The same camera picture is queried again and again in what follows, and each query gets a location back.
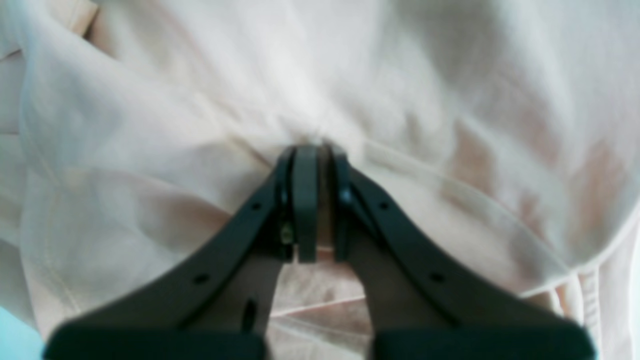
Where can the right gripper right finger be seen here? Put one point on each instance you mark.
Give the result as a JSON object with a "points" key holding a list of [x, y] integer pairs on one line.
{"points": [[424, 304]]}

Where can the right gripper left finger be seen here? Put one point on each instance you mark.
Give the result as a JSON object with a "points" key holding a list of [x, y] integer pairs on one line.
{"points": [[215, 304]]}

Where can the peach t-shirt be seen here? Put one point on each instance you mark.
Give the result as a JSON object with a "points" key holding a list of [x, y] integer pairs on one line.
{"points": [[508, 130]]}

